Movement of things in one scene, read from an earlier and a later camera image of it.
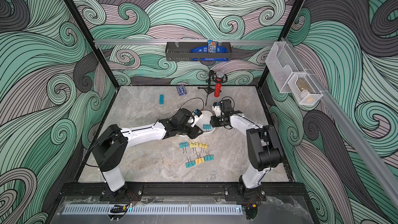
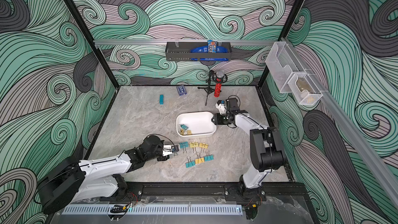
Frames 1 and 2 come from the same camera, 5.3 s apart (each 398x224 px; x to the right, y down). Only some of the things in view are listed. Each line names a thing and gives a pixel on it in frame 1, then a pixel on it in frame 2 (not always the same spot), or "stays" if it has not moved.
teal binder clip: (190, 164) stays
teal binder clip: (183, 144) stays
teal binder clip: (207, 126) → (175, 149)
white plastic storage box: (206, 123) stays
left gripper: (195, 130) → (165, 158)
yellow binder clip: (194, 145) stays
